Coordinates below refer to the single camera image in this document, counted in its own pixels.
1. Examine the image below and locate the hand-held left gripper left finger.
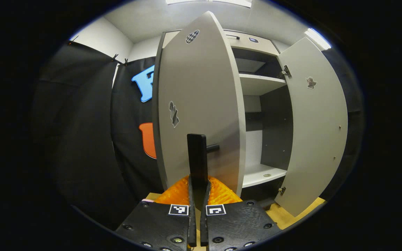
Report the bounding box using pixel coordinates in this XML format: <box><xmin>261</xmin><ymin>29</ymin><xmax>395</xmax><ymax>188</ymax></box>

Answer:
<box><xmin>116</xmin><ymin>175</ymin><xmax>197</xmax><ymax>251</ymax></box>

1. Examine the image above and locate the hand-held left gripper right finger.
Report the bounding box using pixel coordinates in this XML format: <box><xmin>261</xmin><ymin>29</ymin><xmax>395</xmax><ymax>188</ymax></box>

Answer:
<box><xmin>200</xmin><ymin>175</ymin><xmax>282</xmax><ymax>251</ymax></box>

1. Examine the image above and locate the grey double-door shoe cabinet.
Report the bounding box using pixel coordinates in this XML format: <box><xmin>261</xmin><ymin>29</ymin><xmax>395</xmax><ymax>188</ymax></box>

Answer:
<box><xmin>161</xmin><ymin>30</ymin><xmax>294</xmax><ymax>210</ymax></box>

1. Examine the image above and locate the grey door with checkered sticker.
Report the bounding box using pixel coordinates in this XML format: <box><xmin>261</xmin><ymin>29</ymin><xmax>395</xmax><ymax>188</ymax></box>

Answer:
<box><xmin>151</xmin><ymin>10</ymin><xmax>247</xmax><ymax>210</ymax></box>

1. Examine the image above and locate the grey door with square stickers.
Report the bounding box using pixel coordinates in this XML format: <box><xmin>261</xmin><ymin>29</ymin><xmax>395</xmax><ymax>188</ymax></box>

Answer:
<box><xmin>274</xmin><ymin>37</ymin><xmax>349</xmax><ymax>217</ymax></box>

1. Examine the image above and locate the white cabinet shelf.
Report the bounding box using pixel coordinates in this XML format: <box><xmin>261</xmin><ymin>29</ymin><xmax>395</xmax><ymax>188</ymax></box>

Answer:
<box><xmin>242</xmin><ymin>163</ymin><xmax>288</xmax><ymax>189</ymax></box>
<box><xmin>239</xmin><ymin>73</ymin><xmax>287</xmax><ymax>96</ymax></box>

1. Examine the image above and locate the small ceiling light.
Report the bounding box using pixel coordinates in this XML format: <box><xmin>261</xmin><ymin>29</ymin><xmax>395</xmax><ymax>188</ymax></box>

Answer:
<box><xmin>304</xmin><ymin>28</ymin><xmax>332</xmax><ymax>50</ymax></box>

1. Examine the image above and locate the long ceiling light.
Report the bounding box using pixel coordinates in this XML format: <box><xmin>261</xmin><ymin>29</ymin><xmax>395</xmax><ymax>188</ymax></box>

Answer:
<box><xmin>166</xmin><ymin>0</ymin><xmax>253</xmax><ymax>8</ymax></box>

